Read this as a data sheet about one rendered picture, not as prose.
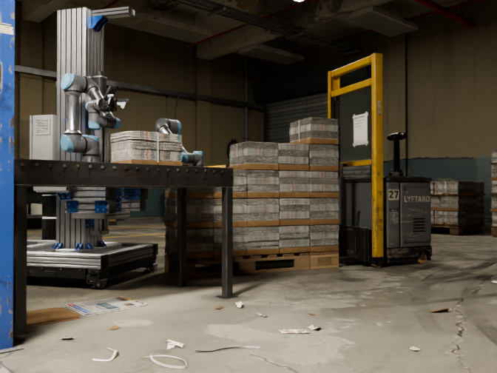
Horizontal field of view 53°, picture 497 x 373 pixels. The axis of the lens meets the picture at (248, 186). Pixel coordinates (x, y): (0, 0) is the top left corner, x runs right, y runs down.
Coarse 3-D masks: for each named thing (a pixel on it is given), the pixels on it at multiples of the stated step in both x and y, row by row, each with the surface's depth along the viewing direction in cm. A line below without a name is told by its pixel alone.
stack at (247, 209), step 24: (168, 216) 402; (192, 216) 385; (216, 216) 392; (240, 216) 401; (264, 216) 409; (288, 216) 418; (168, 240) 405; (192, 240) 385; (216, 240) 392; (240, 240) 401; (264, 240) 409; (288, 240) 418; (168, 264) 412; (192, 264) 384; (240, 264) 400
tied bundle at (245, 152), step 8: (240, 144) 415; (248, 144) 404; (256, 144) 407; (264, 144) 410; (272, 144) 413; (232, 152) 431; (240, 152) 415; (248, 152) 405; (256, 152) 407; (264, 152) 411; (272, 152) 413; (232, 160) 431; (240, 160) 415; (248, 160) 404; (256, 160) 407; (264, 160) 410; (272, 160) 413
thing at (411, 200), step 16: (384, 176) 448; (400, 176) 450; (352, 192) 487; (368, 192) 464; (384, 192) 443; (400, 192) 448; (416, 192) 453; (352, 208) 487; (368, 208) 463; (384, 208) 443; (400, 208) 448; (416, 208) 453; (352, 224) 487; (368, 224) 463; (384, 224) 443; (400, 224) 448; (416, 224) 454; (400, 240) 448; (416, 240) 453; (400, 256) 444; (416, 256) 452
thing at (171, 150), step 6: (162, 138) 324; (168, 138) 328; (174, 138) 330; (180, 138) 334; (162, 144) 324; (168, 144) 327; (174, 144) 330; (180, 144) 334; (162, 150) 325; (168, 150) 327; (174, 150) 330; (180, 150) 334; (162, 156) 325; (168, 156) 328; (174, 156) 331; (180, 156) 334
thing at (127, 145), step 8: (112, 136) 330; (120, 136) 321; (128, 136) 313; (136, 136) 312; (144, 136) 316; (152, 136) 320; (112, 144) 329; (120, 144) 322; (128, 144) 314; (136, 144) 312; (144, 144) 316; (152, 144) 320; (112, 152) 330; (120, 152) 322; (128, 152) 314; (136, 152) 312; (144, 152) 316; (152, 152) 321; (112, 160) 329; (120, 160) 322; (152, 160) 320
